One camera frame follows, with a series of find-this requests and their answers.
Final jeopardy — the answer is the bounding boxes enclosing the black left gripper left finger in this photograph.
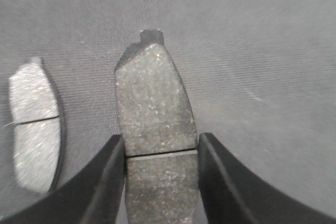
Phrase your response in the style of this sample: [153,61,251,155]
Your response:
[1,135,124,223]

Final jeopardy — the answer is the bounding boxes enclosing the brake pad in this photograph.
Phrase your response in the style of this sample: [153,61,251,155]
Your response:
[115,29,199,223]
[8,57,66,194]

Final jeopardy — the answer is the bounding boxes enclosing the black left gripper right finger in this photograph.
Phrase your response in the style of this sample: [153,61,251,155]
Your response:
[198,133,335,223]

